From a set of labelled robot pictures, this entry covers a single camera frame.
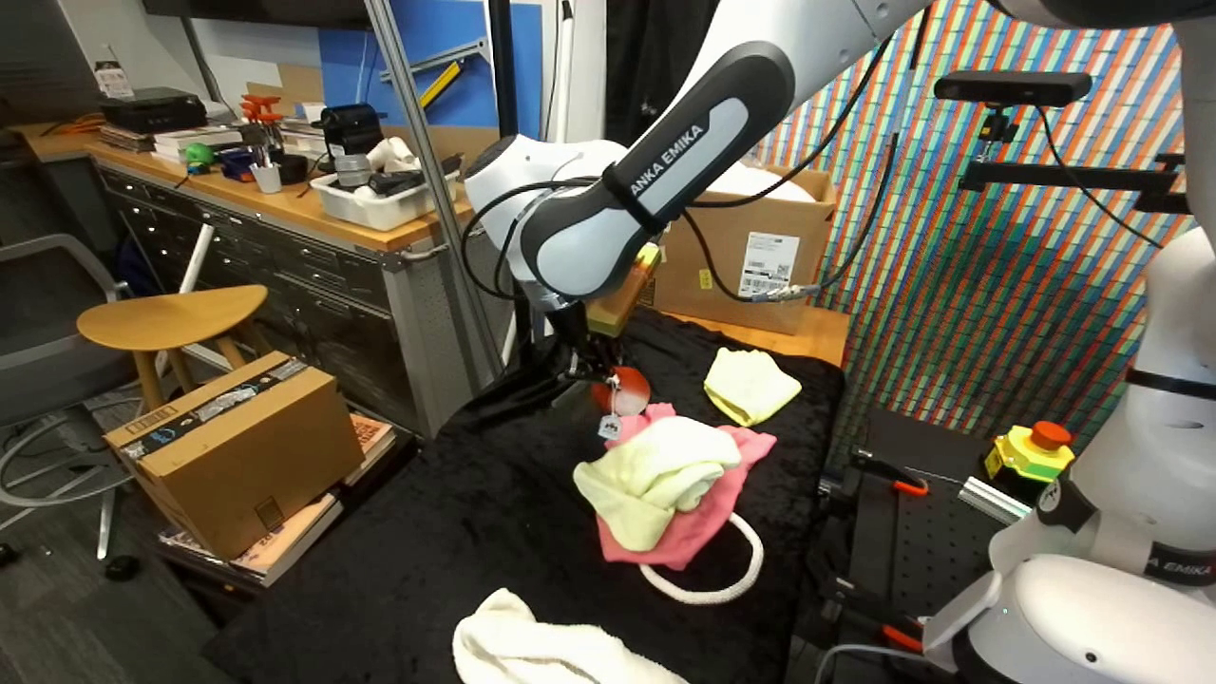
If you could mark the cardboard box black tape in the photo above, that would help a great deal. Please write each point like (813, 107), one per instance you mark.
(240, 440)

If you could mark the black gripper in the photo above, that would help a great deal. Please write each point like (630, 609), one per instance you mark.
(568, 337)

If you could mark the red plush toy green leaf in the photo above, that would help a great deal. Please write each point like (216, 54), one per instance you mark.
(630, 383)

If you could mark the black camera boom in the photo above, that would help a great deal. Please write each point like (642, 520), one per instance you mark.
(1077, 177)

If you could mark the black benchtop device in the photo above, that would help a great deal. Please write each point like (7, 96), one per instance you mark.
(350, 129)

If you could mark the wood top workbench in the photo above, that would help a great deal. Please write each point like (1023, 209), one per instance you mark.
(254, 250)

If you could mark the pale yellow folded cloth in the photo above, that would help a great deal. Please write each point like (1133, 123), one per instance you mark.
(749, 383)

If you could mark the yellow emergency stop button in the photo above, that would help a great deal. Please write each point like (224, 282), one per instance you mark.
(1031, 452)

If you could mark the orange wooden board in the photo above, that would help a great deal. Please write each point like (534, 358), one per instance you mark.
(785, 337)

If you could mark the black stereo camera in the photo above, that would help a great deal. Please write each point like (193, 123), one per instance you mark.
(1014, 87)

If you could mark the blue wall panel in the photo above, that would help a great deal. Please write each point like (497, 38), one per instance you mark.
(433, 38)

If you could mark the black tablecloth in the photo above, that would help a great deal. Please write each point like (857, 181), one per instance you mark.
(480, 508)

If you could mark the black breadboard plate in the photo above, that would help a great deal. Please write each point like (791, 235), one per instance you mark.
(899, 554)

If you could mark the white plastic bin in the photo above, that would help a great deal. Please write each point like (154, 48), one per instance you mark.
(383, 201)

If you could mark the round wooden stool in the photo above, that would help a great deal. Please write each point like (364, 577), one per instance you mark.
(172, 318)

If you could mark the light green towel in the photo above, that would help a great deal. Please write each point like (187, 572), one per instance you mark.
(651, 476)

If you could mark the pink cloth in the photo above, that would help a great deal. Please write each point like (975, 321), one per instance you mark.
(691, 525)

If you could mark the white towel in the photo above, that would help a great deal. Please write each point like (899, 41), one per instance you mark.
(545, 646)

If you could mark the silver metal bar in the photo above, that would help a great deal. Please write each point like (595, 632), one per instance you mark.
(995, 500)

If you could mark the large labelled cardboard box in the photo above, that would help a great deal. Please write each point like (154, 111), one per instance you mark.
(709, 266)

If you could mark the black armrest office chair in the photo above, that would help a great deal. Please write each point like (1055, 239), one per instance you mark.
(50, 343)

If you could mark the tall metal stand pole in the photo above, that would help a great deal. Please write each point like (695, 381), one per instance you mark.
(423, 163)

